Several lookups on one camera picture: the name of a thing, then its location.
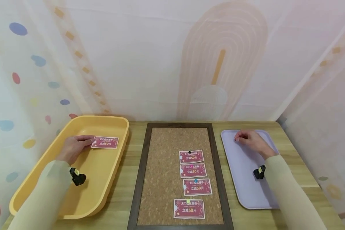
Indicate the person's left fingers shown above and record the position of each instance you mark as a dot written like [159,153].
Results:
[86,140]

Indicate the person's left forearm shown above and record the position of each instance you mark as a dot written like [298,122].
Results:
[43,198]

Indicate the yellow plastic tray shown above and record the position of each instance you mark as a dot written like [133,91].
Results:
[99,174]

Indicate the person's right fingers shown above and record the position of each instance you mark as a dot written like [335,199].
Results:
[240,136]

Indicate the person's right hand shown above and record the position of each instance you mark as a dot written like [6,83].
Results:
[254,140]

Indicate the lilac flat tray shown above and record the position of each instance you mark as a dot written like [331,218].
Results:
[244,180]

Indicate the person's left hand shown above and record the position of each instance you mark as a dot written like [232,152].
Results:
[72,148]

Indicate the dark framed cork board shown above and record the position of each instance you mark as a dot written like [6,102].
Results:
[161,179]

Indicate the black wrist band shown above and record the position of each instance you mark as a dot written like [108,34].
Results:
[259,172]
[78,178]

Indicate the person's right forearm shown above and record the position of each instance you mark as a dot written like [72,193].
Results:
[290,195]

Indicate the red coupon card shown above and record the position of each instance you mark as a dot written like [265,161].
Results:
[106,142]
[191,157]
[189,209]
[197,187]
[193,171]

